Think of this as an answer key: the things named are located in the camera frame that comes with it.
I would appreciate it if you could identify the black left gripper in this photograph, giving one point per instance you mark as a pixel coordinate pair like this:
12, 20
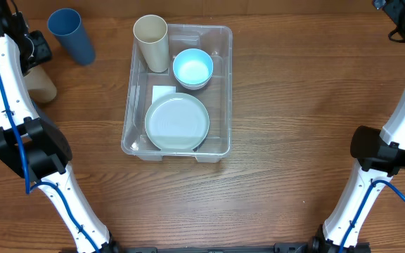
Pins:
33, 54

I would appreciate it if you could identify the white label in bin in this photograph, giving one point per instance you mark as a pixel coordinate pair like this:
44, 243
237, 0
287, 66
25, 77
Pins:
160, 91

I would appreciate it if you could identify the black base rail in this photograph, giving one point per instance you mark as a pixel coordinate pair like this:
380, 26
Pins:
283, 247

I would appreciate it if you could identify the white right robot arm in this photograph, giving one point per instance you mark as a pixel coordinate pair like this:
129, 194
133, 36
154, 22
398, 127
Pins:
378, 155

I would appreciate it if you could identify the dark blue cup rear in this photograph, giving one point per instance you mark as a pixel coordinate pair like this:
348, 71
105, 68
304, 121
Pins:
67, 27

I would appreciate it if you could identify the beige cup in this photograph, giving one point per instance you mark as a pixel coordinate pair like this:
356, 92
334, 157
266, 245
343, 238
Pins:
151, 33
39, 85

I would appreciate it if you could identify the grey plate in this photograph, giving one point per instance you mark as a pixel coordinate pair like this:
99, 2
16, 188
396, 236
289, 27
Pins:
177, 121

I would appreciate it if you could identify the light blue bowl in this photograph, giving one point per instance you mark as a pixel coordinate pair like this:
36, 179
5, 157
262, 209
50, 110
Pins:
193, 66

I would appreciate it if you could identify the grey bowl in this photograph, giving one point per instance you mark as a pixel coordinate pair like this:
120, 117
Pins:
193, 86

